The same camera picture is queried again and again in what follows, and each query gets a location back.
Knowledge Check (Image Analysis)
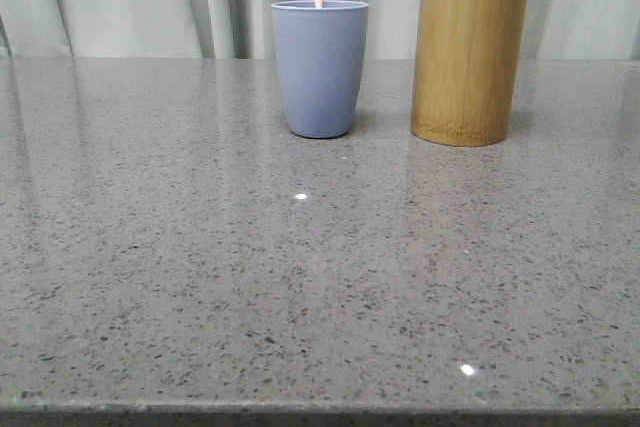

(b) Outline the blue plastic cup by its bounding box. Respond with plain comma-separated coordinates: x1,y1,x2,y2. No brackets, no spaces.
271,0,369,139

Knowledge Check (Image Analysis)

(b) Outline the bamboo cylinder holder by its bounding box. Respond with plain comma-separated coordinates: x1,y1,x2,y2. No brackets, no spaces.
411,0,527,147

